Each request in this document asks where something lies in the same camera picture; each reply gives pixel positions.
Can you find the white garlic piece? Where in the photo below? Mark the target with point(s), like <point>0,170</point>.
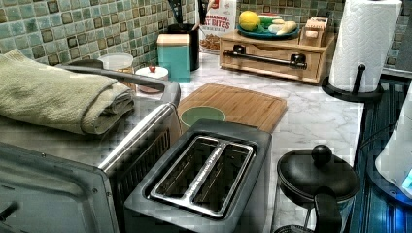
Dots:
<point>275,28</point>

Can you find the green ceramic bowl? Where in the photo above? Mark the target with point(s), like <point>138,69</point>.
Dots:
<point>190,116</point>

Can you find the small white lidded jar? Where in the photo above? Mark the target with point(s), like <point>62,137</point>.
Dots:
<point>155,72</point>

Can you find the yellow lemon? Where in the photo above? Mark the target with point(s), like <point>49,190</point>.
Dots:
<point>249,20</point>

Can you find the silver toaster oven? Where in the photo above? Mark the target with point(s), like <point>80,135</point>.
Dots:
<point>56,181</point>

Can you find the folded green towel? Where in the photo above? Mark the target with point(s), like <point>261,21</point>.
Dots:
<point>40,94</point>

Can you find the silver two-slot toaster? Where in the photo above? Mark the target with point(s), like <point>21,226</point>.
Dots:
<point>215,179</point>

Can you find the black utensil holder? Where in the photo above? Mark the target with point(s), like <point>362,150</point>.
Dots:
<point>187,28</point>

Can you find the black paper towel holder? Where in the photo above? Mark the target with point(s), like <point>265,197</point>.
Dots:
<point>354,95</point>

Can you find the clear jar with white lid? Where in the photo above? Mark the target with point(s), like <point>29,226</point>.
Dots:
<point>121,62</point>

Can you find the teal plate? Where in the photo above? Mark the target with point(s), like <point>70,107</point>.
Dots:
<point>266,35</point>

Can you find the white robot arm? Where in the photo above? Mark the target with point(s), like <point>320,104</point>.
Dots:
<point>394,163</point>

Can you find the paper towel roll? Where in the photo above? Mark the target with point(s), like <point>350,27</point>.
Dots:
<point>365,35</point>

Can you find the black drawer handle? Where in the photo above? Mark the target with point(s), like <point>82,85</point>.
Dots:
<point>296,60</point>

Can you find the small wooden toy toaster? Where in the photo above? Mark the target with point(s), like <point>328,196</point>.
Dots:
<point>314,32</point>

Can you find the teal canister with wooden lid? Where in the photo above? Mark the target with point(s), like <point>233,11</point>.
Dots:
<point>173,54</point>

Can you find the white banana piece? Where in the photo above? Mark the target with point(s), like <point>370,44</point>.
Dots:
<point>288,27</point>

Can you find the cereal box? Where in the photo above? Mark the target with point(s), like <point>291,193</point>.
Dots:
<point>219,18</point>

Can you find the bamboo cutting board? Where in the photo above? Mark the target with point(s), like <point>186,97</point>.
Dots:
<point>239,105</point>

